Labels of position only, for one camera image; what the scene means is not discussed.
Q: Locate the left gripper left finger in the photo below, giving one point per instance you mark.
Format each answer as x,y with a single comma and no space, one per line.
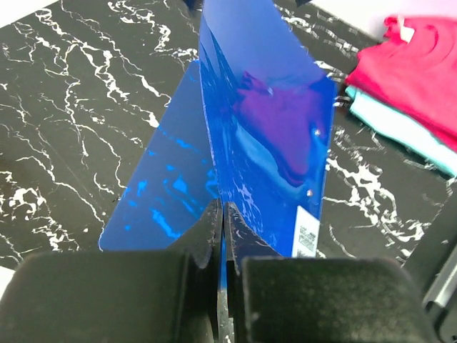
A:
166,295

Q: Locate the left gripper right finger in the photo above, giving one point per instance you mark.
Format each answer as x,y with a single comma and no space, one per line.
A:
279,299

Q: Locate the blue plastic folder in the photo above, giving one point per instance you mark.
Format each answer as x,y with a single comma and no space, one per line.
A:
250,124

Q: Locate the teal folded garment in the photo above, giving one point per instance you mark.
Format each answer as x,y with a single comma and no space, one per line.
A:
396,126

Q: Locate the black marble pattern mat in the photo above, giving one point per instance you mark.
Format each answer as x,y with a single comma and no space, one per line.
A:
83,86

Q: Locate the pink folded t-shirt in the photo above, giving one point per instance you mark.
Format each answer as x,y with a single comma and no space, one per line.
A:
414,71

